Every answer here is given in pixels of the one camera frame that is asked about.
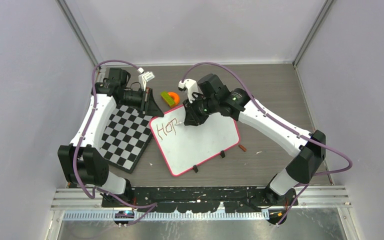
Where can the black white checkerboard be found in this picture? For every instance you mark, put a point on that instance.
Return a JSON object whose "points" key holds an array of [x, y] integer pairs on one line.
{"points": [[125, 138]]}

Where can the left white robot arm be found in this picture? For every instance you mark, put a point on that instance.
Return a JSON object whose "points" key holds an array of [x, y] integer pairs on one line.
{"points": [[81, 161]]}

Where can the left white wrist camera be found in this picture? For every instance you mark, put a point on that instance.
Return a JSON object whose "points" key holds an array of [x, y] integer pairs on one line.
{"points": [[144, 77]]}

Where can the brown marker cap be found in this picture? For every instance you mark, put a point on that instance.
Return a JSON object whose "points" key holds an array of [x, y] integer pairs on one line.
{"points": [[242, 148]]}

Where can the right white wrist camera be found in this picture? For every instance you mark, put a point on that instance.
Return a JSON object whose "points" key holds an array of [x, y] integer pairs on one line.
{"points": [[190, 87]]}

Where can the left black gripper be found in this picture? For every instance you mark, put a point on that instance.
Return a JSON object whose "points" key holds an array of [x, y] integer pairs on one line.
{"points": [[152, 108]]}

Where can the orange green toy block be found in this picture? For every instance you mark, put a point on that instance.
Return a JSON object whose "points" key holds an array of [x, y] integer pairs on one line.
{"points": [[172, 99]]}

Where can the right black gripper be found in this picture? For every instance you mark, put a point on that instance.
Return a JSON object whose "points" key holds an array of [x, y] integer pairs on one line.
{"points": [[192, 117]]}

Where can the pink framed whiteboard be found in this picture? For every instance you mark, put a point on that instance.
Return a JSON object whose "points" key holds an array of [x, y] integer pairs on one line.
{"points": [[183, 147]]}

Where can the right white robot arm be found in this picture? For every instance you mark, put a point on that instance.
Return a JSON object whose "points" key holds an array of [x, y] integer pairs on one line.
{"points": [[301, 144]]}

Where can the aluminium front rail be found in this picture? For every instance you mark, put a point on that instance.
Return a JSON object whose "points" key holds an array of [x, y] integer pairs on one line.
{"points": [[73, 205]]}

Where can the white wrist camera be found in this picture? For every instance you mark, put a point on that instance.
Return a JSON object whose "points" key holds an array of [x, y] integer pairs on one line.
{"points": [[190, 87], [144, 77]]}

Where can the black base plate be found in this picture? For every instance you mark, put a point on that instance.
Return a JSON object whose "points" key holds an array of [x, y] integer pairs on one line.
{"points": [[234, 199]]}

